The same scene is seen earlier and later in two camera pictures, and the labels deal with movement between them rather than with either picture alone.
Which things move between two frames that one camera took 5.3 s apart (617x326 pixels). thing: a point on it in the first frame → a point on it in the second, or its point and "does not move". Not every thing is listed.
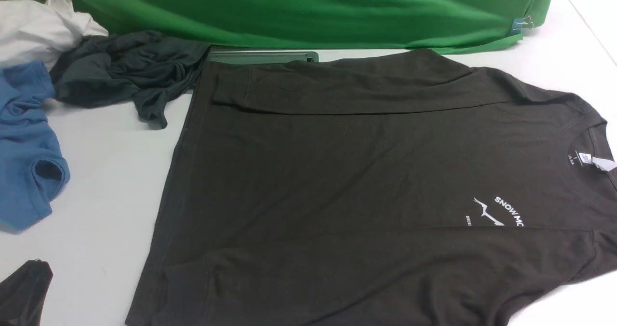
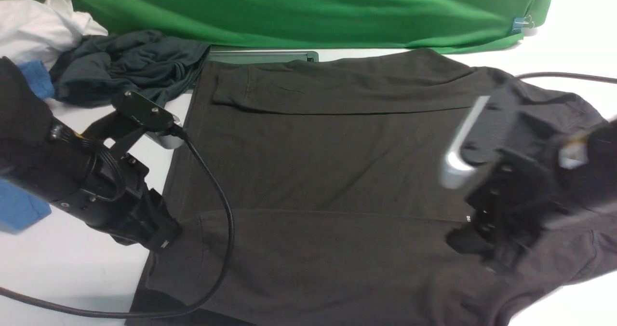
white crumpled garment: (32, 31) does not move
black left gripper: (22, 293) → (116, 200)
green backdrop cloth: (331, 15) does not move
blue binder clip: (521, 23) does not move
